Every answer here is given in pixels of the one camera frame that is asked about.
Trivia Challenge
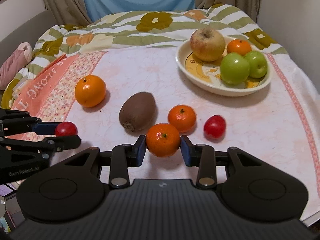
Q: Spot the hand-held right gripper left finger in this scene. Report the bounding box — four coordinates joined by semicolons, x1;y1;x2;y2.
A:
57;135;147;189

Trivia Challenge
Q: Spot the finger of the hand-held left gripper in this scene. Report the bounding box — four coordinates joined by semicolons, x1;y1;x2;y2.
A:
0;134;82;156
0;109;60;138

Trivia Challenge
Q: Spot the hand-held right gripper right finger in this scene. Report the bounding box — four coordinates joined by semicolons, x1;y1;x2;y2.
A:
180;135;272;189

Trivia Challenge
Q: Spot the red cherry tomato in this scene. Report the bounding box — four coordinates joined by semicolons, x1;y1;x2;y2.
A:
203;115;227;140
55;121;78;138

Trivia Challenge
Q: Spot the small mandarin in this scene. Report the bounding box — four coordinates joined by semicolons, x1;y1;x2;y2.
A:
146;123;181;158
167;105;197;133

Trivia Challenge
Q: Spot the cream duck print plate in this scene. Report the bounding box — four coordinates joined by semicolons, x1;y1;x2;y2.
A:
176;36;273;97

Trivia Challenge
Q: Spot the green apple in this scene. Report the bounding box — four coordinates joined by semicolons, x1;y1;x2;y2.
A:
220;52;251;85
244;50;268;79

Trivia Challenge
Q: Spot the yellowish apple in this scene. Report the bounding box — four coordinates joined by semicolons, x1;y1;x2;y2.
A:
189;27;226;62

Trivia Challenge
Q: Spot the large orange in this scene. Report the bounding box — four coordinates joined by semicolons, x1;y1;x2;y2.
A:
226;39;252;57
74;75;107;108

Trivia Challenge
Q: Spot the purple screen device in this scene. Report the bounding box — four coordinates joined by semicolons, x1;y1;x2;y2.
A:
0;183;17;197

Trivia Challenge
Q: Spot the brown kiwi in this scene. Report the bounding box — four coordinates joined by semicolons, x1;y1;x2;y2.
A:
118;92;158;132

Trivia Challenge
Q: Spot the pink floral blanket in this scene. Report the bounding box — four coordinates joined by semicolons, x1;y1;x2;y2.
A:
10;48;320;221

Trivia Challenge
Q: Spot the pink plush toy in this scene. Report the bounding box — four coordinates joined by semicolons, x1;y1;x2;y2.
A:
0;42;33;91

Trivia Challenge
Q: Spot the grey upholstered headboard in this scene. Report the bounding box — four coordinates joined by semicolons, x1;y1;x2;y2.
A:
0;10;55;68

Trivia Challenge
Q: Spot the green striped floral quilt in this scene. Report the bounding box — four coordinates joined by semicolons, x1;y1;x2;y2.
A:
0;3;288;110

